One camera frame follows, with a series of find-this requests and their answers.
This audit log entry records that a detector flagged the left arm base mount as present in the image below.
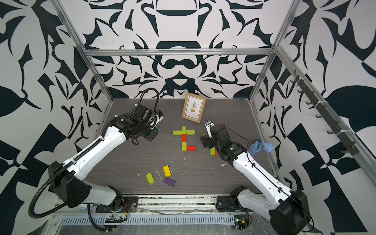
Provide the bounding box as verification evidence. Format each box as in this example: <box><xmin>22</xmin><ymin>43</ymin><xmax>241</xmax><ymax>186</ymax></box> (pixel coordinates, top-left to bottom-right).
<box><xmin>96</xmin><ymin>196</ymin><xmax>139</xmax><ymax>213</ymax></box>

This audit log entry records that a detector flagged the circuit board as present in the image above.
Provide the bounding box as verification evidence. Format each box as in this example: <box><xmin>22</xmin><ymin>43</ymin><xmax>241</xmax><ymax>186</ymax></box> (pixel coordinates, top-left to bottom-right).
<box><xmin>105</xmin><ymin>215</ymin><xmax>128</xmax><ymax>223</ymax></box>
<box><xmin>235</xmin><ymin>218</ymin><xmax>249</xmax><ymax>231</ymax></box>

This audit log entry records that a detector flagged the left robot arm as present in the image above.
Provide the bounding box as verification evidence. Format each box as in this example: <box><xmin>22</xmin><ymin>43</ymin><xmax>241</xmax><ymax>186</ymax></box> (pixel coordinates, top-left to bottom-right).
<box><xmin>49</xmin><ymin>105</ymin><xmax>164</xmax><ymax>211</ymax></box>

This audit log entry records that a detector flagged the lime block top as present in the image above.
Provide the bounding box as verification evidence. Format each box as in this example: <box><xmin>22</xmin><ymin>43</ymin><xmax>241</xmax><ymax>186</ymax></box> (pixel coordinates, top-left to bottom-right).
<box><xmin>173</xmin><ymin>131</ymin><xmax>183</xmax><ymax>136</ymax></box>

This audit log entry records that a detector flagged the yellow block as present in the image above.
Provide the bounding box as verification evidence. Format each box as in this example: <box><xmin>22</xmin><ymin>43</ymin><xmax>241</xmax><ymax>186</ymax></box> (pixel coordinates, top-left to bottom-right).
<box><xmin>163</xmin><ymin>165</ymin><xmax>171</xmax><ymax>177</ymax></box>

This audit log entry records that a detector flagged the left circuit board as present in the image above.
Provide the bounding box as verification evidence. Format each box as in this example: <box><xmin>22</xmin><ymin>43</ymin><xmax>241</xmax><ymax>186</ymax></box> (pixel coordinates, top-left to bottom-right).
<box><xmin>105</xmin><ymin>215</ymin><xmax>128</xmax><ymax>223</ymax></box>

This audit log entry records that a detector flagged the blue cloth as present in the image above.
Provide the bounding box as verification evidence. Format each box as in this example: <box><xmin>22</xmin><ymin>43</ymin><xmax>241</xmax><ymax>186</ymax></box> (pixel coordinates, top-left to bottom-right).
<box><xmin>248</xmin><ymin>139</ymin><xmax>275</xmax><ymax>156</ymax></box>

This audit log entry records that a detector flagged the black wall hook rail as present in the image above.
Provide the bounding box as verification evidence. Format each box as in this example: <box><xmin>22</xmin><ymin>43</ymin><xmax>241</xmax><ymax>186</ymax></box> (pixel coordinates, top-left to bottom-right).
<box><xmin>292</xmin><ymin>74</ymin><xmax>360</xmax><ymax>156</ymax></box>

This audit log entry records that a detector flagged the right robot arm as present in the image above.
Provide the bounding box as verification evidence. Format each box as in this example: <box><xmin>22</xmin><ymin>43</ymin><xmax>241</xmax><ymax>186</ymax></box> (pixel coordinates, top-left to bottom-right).
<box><xmin>200</xmin><ymin>119</ymin><xmax>314</xmax><ymax>235</ymax></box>

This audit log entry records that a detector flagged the white cable duct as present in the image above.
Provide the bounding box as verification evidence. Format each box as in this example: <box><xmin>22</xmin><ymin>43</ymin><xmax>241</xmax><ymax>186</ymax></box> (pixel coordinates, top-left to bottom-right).
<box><xmin>60</xmin><ymin>214</ymin><xmax>236</xmax><ymax>226</ymax></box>

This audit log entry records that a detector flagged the purple block lower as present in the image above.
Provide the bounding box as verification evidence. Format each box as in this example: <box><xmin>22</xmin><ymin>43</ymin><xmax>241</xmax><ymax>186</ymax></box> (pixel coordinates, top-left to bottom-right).
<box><xmin>164</xmin><ymin>177</ymin><xmax>176</xmax><ymax>187</ymax></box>

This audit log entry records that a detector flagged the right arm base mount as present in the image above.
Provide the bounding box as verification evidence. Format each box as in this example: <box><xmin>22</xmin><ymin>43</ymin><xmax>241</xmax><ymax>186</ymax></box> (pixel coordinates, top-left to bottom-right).
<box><xmin>215</xmin><ymin>195</ymin><xmax>250</xmax><ymax>212</ymax></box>

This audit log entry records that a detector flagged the right circuit board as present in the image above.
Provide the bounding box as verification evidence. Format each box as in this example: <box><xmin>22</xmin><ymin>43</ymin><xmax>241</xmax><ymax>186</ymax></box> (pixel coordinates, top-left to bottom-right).
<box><xmin>235</xmin><ymin>218</ymin><xmax>249</xmax><ymax>231</ymax></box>

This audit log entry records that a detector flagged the wooden picture frame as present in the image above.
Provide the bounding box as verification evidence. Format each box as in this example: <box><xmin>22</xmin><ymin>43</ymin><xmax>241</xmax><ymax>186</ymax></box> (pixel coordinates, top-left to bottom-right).
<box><xmin>182</xmin><ymin>93</ymin><xmax>207</xmax><ymax>123</ymax></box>

